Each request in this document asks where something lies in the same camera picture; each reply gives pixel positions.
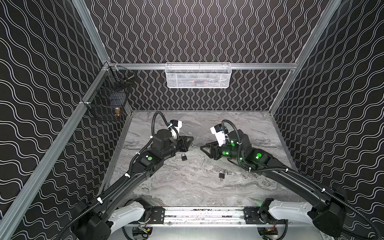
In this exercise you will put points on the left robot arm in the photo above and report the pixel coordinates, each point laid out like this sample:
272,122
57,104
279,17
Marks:
92,219

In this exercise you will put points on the brass object in basket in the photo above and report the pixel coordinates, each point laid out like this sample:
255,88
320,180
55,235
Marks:
117,112

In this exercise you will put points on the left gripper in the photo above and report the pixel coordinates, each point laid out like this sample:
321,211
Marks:
181,142

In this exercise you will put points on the white mesh basket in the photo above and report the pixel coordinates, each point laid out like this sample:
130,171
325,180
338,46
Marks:
196,75

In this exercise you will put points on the black wire basket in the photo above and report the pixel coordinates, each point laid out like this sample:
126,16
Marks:
112,92

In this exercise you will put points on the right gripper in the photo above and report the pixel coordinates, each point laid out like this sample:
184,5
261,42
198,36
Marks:
214,149

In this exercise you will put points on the black padlock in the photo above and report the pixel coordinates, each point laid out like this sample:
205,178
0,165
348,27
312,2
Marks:
222,175
184,157

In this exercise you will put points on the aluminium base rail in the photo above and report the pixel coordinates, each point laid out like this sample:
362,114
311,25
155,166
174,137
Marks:
209,217

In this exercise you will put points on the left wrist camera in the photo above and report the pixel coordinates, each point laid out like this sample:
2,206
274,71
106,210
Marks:
175,129

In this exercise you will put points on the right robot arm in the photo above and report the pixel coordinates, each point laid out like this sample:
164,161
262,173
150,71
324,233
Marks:
325,212

